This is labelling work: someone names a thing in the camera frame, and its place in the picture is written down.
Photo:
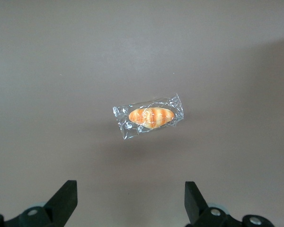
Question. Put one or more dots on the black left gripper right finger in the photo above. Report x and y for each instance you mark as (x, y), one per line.
(195, 203)

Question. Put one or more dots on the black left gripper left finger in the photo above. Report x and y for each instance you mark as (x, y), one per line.
(59, 203)

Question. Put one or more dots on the plastic-wrapped orange bread roll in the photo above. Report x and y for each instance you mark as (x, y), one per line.
(151, 117)

